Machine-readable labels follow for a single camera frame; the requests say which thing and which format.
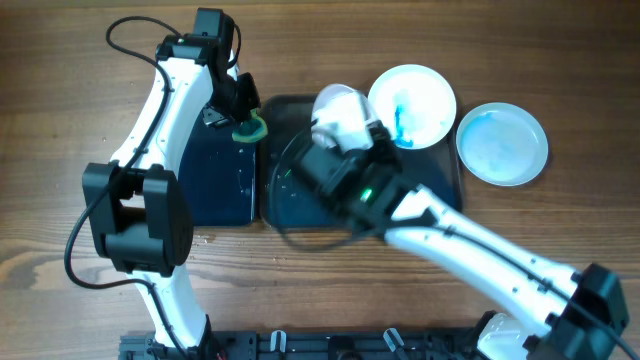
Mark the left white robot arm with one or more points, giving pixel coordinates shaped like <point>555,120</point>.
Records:
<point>135,206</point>

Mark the large black tray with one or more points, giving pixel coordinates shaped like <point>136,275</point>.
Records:
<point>436,167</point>

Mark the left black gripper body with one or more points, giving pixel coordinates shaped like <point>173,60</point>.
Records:
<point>232,103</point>

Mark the small black water tray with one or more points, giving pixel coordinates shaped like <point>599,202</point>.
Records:
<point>217,175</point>

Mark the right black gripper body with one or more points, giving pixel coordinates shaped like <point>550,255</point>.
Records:
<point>379,135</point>

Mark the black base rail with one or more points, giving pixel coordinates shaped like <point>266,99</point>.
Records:
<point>430,344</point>

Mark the green yellow sponge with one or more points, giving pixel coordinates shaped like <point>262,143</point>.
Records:
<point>251,131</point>

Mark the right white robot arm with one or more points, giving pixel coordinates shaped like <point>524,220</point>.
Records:
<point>551,310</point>

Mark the white plate stained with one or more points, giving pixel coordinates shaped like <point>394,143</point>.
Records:
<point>502,144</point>
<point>415,103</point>
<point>341,116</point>

